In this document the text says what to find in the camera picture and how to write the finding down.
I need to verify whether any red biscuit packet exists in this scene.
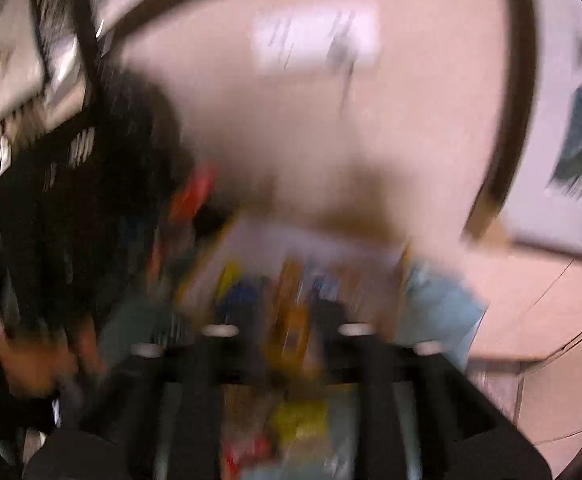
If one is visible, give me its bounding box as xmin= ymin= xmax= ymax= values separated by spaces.
xmin=167 ymin=166 xmax=217 ymax=224

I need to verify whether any white wall socket left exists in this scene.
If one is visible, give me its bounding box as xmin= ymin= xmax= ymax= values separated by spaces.
xmin=251 ymin=13 xmax=326 ymax=74

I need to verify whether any white wall socket right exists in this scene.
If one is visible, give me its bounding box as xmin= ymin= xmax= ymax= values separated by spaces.
xmin=323 ymin=0 xmax=381 ymax=70

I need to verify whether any yellow-green seed packet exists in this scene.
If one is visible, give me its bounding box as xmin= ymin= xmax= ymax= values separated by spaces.
xmin=265 ymin=257 xmax=320 ymax=379

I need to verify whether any white wall socket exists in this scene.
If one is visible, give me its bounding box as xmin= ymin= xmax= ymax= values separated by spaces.
xmin=323 ymin=0 xmax=381 ymax=70
xmin=251 ymin=13 xmax=326 ymax=74

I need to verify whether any yellow cardboard box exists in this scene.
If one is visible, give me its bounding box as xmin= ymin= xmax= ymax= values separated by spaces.
xmin=175 ymin=211 xmax=408 ymax=341

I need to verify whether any dark carved wooden chair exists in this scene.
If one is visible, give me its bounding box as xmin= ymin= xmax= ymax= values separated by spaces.
xmin=0 ymin=0 xmax=193 ymax=336

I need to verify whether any framed landscape painting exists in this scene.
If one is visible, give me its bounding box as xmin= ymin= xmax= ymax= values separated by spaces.
xmin=464 ymin=0 xmax=582 ymax=261

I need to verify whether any person's hand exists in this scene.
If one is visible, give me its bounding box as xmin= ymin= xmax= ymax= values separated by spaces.
xmin=0 ymin=315 xmax=105 ymax=398

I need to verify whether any teal patterned cloth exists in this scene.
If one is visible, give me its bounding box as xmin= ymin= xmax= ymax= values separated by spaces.
xmin=95 ymin=259 xmax=490 ymax=480

